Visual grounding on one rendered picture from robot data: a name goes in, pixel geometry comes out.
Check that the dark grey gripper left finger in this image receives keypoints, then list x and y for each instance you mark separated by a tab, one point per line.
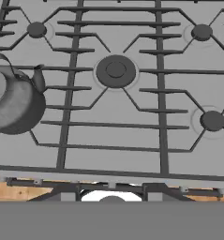
68	197

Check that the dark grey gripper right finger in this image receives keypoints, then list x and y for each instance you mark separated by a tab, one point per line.
155	197

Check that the grey metal kettle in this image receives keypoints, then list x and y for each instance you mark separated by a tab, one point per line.
16	103

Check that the white round object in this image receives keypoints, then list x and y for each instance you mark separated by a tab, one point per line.
91	196

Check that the grey hob knob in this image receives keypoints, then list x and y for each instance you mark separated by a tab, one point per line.
221	191
182	189
2	179
37	181
112	185

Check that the grey hob with black grates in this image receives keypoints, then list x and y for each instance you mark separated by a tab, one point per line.
116	103

